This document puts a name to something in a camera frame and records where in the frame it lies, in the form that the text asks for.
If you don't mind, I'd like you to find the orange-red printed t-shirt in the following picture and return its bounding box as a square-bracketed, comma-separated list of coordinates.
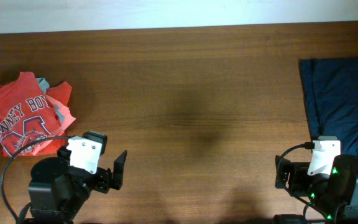
[0, 72, 62, 157]

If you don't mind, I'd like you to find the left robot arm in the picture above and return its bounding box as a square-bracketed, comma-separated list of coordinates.
[17, 131, 127, 223]

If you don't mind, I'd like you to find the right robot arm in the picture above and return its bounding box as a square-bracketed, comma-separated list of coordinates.
[275, 155, 358, 223]

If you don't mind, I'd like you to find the salmon pink folded shirt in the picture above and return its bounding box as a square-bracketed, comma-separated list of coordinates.
[31, 92, 76, 156]

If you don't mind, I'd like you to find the red folded shirt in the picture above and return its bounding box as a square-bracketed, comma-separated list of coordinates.
[0, 82, 72, 157]

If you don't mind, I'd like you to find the grey crumpled shirt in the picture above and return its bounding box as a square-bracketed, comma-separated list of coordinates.
[37, 78, 65, 123]

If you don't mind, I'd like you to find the navy blue garment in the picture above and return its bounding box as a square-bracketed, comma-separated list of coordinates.
[299, 57, 358, 157]

